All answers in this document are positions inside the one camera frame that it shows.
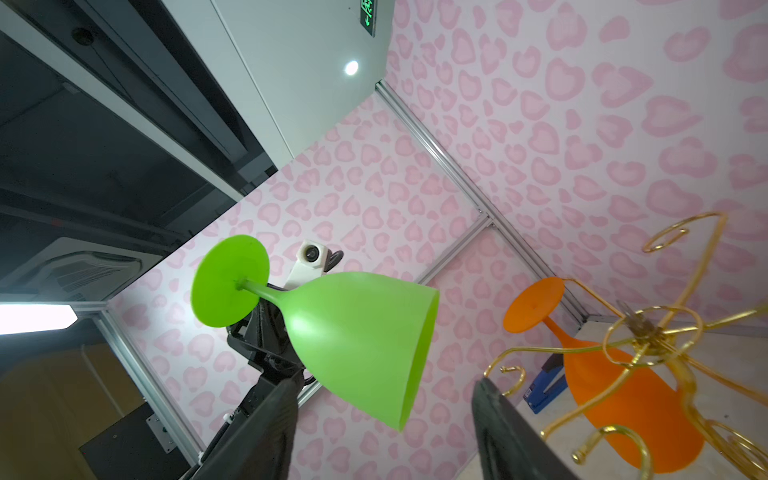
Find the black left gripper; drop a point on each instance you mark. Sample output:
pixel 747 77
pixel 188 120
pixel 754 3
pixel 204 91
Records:
pixel 261 337

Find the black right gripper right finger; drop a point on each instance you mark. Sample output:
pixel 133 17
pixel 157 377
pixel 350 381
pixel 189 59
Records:
pixel 509 449

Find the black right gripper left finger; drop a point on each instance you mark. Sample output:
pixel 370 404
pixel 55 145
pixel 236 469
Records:
pixel 256 441

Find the green wine glass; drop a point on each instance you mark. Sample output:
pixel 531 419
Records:
pixel 365 337

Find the orange wine glass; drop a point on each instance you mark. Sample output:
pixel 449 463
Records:
pixel 645 403

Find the blue and black stapler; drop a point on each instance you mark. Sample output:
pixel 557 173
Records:
pixel 548 384

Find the ceiling light panel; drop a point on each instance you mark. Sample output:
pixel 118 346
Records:
pixel 20 318

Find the green exit sign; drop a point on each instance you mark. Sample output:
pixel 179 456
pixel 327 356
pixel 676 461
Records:
pixel 368 15

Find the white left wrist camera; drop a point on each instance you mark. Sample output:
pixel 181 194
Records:
pixel 313 260

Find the aluminium corner frame post left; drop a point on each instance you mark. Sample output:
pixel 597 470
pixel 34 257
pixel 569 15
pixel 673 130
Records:
pixel 463 182

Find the gold wire glass rack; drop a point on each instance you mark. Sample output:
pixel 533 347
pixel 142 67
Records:
pixel 633 342

